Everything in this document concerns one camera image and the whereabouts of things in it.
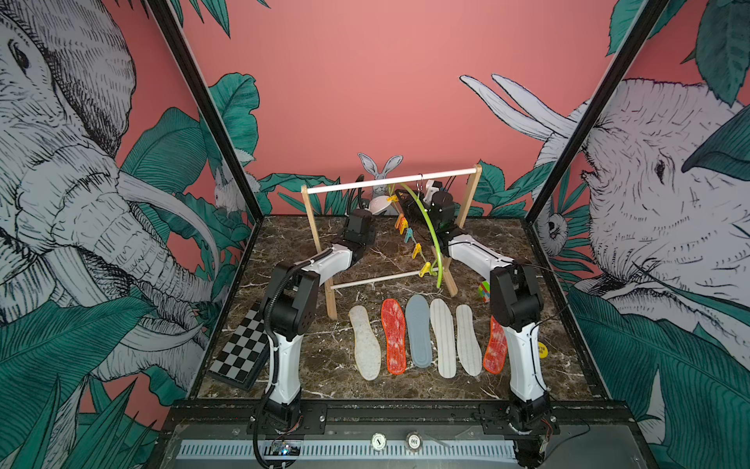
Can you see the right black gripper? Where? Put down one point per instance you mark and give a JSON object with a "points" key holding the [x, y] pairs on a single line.
{"points": [[412, 204]]}

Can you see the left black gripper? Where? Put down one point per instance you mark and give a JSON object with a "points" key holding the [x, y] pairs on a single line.
{"points": [[372, 234]]}

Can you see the white embossed foam insole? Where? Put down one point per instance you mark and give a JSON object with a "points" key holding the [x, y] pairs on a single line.
{"points": [[378, 205]]}

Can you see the green clothes hanger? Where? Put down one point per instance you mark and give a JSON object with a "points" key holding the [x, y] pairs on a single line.
{"points": [[427, 230]]}

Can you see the orange-edged felt insole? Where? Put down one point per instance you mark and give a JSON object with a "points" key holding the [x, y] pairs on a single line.
{"points": [[497, 349], [393, 324]]}

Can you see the grey bubbled foam insole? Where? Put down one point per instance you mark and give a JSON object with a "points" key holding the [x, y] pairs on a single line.
{"points": [[417, 316]]}

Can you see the white striped fabric insole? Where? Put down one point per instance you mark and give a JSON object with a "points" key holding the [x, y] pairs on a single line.
{"points": [[444, 331]]}

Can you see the yellow-edged felt insole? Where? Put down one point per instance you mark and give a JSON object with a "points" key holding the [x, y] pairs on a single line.
{"points": [[367, 348]]}

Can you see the white thin insole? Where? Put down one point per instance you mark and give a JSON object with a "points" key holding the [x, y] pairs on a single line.
{"points": [[468, 347]]}

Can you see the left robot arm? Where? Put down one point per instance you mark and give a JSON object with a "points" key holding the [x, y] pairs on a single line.
{"points": [[289, 308]]}

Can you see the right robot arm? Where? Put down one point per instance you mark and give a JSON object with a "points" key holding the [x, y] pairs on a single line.
{"points": [[515, 302]]}

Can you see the yellow clothespin at hanger end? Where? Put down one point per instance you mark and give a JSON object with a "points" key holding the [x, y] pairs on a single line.
{"points": [[426, 270]]}

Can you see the multicoloured puzzle cube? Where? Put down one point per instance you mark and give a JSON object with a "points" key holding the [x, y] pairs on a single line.
{"points": [[484, 291]]}

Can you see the checkerboard calibration plate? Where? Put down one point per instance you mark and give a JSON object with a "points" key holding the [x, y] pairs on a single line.
{"points": [[246, 353]]}

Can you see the small green circuit board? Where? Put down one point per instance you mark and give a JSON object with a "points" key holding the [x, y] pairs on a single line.
{"points": [[284, 449]]}

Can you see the white perforated vent strip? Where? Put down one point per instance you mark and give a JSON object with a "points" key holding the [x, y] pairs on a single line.
{"points": [[495, 451]]}

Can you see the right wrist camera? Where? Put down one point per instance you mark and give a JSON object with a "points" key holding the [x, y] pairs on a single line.
{"points": [[432, 187]]}

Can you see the wooden hanger rack frame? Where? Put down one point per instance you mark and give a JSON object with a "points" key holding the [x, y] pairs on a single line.
{"points": [[474, 174]]}

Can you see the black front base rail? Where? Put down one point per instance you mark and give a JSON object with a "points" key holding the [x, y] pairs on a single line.
{"points": [[321, 417]]}

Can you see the right black frame post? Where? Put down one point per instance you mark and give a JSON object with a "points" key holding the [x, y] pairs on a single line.
{"points": [[648, 15]]}

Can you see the black frame post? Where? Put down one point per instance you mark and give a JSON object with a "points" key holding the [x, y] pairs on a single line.
{"points": [[167, 22], [648, 15]]}

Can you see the left black frame post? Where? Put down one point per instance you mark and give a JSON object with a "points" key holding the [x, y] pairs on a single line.
{"points": [[167, 22]]}

